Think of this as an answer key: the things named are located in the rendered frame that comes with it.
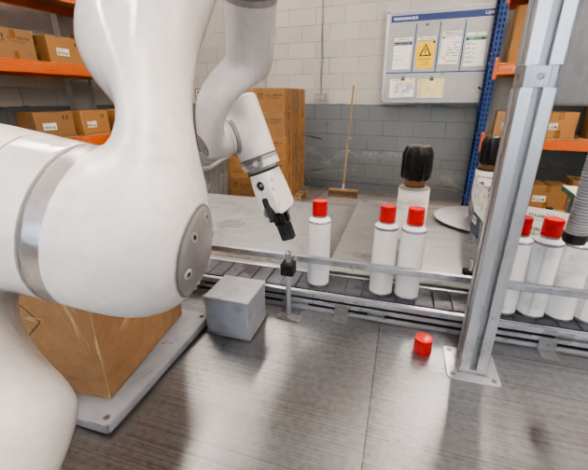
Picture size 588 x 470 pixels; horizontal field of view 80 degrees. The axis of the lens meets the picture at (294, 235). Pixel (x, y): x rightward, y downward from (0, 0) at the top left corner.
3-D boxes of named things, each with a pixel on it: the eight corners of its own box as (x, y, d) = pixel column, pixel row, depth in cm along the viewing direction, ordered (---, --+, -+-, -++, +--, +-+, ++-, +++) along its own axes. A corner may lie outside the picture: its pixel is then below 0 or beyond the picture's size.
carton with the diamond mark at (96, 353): (183, 314, 78) (166, 195, 68) (111, 400, 56) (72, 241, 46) (63, 301, 83) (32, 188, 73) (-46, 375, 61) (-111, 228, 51)
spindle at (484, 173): (491, 215, 129) (509, 134, 119) (497, 223, 121) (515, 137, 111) (465, 213, 132) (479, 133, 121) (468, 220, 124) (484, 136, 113)
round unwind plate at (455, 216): (515, 213, 136) (516, 209, 136) (542, 241, 109) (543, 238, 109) (431, 206, 145) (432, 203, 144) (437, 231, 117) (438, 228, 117)
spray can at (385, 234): (392, 287, 83) (401, 202, 75) (391, 298, 78) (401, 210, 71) (370, 283, 84) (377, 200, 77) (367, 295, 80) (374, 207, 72)
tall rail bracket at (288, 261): (301, 305, 85) (301, 241, 79) (292, 322, 78) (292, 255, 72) (288, 302, 86) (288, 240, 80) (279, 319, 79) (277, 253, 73)
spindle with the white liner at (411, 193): (422, 242, 108) (436, 143, 97) (423, 255, 100) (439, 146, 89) (391, 240, 110) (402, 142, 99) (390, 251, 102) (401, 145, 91)
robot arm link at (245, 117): (246, 160, 73) (282, 147, 77) (221, 97, 70) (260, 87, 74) (231, 166, 81) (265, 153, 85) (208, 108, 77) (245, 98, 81)
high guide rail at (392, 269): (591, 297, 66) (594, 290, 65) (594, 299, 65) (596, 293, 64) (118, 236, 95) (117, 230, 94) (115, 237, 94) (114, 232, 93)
